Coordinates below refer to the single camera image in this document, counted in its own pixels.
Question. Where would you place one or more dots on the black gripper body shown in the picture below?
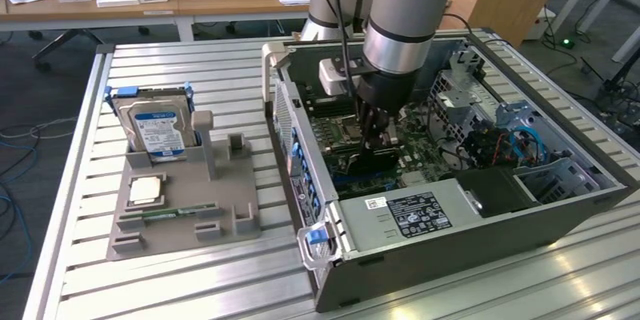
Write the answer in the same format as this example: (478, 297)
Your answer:
(385, 89)

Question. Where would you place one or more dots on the graphics card with black fan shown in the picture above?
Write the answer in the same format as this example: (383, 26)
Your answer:
(375, 162)

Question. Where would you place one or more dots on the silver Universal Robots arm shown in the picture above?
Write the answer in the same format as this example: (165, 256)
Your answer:
(401, 16)

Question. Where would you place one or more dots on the CPU socket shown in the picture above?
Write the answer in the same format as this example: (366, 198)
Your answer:
(350, 127)

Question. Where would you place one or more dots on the green motherboard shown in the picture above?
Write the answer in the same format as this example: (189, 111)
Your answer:
(425, 155)

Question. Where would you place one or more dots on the long blue expansion slot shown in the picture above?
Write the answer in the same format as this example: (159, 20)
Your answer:
(341, 179)

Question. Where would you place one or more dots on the perforated metal drive cage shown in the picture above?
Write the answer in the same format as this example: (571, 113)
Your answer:
(458, 110)

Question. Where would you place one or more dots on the black fan assembly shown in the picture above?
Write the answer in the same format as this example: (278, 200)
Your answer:
(483, 147)

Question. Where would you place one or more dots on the grey power supply unit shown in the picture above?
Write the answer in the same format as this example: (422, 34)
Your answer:
(410, 215)

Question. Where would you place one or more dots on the black plastic air shroud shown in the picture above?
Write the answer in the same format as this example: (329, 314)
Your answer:
(490, 189)

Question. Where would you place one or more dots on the white box with red button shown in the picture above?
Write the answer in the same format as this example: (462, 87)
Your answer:
(543, 26)

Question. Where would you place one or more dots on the silver metal disk bay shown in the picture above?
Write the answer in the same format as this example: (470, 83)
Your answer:
(555, 181)

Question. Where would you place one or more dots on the open grey PC case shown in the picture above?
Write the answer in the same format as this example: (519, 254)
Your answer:
(450, 260)

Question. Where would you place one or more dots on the grey parts rack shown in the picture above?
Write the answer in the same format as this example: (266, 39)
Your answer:
(201, 192)

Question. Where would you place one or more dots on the black device with green light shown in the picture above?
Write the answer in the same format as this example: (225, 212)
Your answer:
(567, 41)

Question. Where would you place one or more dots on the hard disk in blue caddy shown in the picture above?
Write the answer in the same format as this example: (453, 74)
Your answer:
(155, 129)

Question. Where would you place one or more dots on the green RAM stick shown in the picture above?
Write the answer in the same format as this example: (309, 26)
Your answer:
(170, 213)

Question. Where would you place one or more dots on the silver CPU chip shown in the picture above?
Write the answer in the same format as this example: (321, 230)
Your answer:
(145, 189)

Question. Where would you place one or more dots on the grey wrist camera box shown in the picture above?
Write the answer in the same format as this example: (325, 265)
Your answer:
(333, 80)

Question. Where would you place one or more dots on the white table leg frame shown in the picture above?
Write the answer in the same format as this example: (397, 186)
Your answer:
(625, 46)

